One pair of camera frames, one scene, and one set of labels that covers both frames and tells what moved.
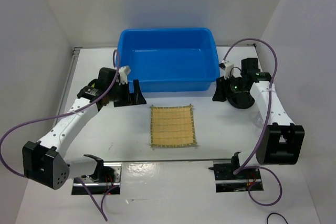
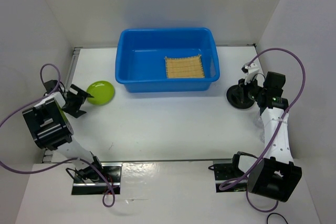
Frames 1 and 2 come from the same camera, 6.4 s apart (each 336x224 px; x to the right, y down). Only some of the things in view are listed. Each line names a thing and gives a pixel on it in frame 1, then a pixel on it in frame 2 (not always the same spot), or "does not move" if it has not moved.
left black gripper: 131,98 -> 74,110
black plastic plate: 241,99 does not move
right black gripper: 222,90 -> 242,89
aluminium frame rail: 71,67 does not move
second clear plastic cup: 258,119 does not move
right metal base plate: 227,181 does not move
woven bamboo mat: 171,126 -> 185,67
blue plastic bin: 169,60 does not move
